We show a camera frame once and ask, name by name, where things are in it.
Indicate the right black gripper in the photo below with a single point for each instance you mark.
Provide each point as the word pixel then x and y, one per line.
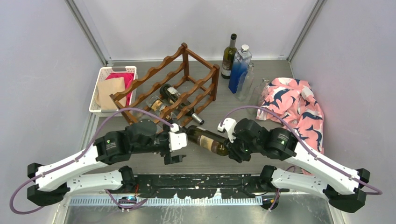
pixel 234 152

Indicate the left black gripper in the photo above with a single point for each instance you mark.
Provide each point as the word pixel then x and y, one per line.
pixel 168 157

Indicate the dark green wine bottle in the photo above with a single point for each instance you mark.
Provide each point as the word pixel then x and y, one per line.
pixel 207 139

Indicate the brown wooden wine rack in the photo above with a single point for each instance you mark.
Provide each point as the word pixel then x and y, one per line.
pixel 187 96

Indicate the dark wine bottle cream label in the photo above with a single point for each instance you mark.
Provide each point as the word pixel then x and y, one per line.
pixel 172 95

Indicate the clear slim glass bottle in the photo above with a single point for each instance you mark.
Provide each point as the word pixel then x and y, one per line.
pixel 259 92

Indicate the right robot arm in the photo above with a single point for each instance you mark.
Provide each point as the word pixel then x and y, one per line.
pixel 340 186

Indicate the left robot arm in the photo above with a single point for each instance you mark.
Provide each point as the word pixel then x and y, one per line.
pixel 71 175

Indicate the clear square slim bottle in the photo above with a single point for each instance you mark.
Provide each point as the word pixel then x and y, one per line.
pixel 245 83

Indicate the blue clear square bottle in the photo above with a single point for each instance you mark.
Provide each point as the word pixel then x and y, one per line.
pixel 242 58

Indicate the olive green wine bottle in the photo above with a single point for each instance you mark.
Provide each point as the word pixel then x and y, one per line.
pixel 228 57

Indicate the beige cloth in basket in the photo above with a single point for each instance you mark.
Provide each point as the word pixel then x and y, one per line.
pixel 103 98

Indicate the pink shark print cloth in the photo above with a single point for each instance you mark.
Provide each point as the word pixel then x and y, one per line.
pixel 293 100

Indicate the white perforated plastic basket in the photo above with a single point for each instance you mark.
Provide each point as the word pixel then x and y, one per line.
pixel 104 72

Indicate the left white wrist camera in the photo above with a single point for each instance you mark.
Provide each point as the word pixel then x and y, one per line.
pixel 177 137

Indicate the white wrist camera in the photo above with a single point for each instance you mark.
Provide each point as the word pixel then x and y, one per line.
pixel 177 137
pixel 227 126

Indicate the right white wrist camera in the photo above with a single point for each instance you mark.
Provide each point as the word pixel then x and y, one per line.
pixel 227 126

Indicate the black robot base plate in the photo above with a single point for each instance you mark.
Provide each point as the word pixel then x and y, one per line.
pixel 197 186

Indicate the white slotted cable duct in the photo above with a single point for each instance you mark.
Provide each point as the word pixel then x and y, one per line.
pixel 215 201

